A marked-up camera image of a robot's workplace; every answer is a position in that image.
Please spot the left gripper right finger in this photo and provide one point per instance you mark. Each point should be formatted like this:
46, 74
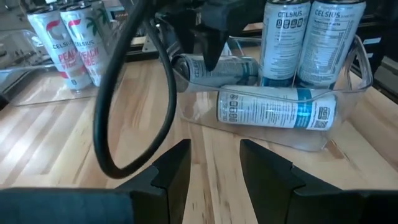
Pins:
273, 193

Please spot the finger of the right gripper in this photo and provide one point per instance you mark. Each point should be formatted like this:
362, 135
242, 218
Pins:
213, 46
185, 34

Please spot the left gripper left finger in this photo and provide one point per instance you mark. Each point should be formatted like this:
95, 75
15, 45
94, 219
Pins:
168, 186

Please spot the Celsius Arctic Vibe can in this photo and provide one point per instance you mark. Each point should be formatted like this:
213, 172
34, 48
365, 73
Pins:
276, 107
329, 43
284, 40
230, 73

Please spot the clear plastic bin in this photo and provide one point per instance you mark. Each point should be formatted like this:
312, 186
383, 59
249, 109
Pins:
31, 87
357, 93

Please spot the silver mounting plate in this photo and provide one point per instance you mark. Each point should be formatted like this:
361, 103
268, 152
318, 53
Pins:
150, 46

